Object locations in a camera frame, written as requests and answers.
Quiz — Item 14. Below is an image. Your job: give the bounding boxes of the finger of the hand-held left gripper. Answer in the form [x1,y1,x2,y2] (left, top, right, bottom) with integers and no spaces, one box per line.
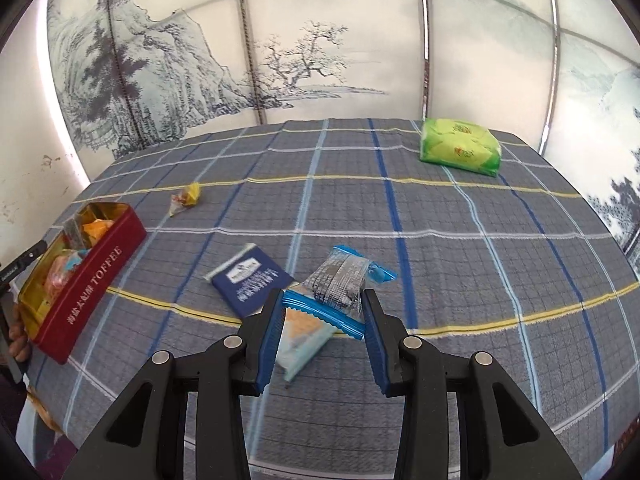
[0,239,49,281]

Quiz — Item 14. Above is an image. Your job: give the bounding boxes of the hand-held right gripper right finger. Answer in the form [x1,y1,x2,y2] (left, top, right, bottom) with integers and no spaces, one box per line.
[360,288,583,480]

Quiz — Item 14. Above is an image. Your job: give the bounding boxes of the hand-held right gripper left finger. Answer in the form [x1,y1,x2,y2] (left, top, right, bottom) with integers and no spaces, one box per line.
[62,287,287,480]

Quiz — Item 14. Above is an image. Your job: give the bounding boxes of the dark snack packet blue ends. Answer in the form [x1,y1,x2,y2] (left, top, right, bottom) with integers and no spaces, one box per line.
[281,245,398,342]

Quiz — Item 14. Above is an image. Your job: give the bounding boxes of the red and gold tin box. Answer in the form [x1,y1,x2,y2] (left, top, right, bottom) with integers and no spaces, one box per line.
[17,202,149,365]

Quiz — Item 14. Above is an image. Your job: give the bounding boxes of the person's left hand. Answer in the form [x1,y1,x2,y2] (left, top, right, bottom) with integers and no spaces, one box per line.
[9,304,33,362]

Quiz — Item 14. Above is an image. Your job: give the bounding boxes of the light blue white snack packet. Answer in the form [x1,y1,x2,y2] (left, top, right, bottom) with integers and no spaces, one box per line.
[274,306,337,384]

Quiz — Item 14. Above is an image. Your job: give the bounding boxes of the clear red meat snack packet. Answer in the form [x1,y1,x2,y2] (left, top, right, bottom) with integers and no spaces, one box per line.
[44,255,81,306]

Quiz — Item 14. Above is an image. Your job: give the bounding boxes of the orange snack packet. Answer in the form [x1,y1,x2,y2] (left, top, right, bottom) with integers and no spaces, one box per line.
[80,217,118,251]

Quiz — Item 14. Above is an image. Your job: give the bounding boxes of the grey checked tablecloth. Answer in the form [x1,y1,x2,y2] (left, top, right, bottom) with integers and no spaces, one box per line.
[22,118,640,476]

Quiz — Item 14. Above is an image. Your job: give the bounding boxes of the yellow wrapped candy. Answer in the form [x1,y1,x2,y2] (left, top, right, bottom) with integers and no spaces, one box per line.
[168,182,202,218]

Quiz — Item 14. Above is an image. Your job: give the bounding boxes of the green tissue pack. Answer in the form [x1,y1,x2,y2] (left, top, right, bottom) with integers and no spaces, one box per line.
[419,117,502,177]

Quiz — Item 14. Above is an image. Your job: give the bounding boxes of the ink landscape painting screen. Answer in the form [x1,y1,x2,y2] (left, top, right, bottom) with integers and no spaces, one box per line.
[47,0,640,281]

